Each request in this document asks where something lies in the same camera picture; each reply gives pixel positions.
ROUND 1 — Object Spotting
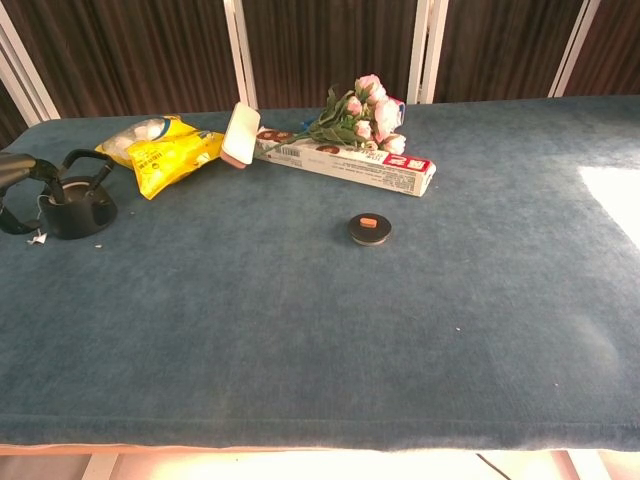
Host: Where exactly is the black teapot lid orange knob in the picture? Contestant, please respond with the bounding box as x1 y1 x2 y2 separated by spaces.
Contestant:
348 212 393 248

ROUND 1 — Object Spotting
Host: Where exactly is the yellow snack bag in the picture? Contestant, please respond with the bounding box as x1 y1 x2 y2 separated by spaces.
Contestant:
94 114 226 201

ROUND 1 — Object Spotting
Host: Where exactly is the blue velvet table cloth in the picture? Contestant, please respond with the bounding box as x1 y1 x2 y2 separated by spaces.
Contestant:
0 94 640 454

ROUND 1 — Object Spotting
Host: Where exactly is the white red toothpaste box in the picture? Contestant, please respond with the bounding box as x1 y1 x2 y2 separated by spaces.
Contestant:
253 126 439 198

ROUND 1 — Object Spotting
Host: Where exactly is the black cast iron teapot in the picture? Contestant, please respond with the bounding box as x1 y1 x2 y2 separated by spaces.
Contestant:
39 148 120 241

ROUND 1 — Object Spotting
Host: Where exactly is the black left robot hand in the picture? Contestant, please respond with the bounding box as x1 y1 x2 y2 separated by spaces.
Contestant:
0 151 67 237

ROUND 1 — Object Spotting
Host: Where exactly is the pink artificial flower bouquet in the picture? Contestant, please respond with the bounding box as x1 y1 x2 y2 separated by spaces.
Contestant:
272 74 408 156

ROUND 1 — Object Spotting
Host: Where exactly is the red blue white packet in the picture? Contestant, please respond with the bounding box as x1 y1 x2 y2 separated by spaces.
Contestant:
390 97 408 132

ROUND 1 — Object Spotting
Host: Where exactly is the white tea bag with string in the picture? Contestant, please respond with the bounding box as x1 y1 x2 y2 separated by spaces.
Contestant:
26 193 51 247

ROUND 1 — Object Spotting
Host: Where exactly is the white pink lidded box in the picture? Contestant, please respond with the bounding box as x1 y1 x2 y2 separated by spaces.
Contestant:
220 101 262 171

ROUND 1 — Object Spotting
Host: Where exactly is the black cable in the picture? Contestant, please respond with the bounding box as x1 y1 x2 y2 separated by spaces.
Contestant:
474 452 507 480

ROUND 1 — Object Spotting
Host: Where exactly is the dark brown curtain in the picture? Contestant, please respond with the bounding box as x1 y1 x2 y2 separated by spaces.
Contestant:
0 0 640 151

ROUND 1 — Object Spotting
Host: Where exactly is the white screen frame post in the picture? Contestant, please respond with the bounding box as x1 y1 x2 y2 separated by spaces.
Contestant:
222 0 259 110
0 7 62 124
547 0 603 99
406 0 450 105

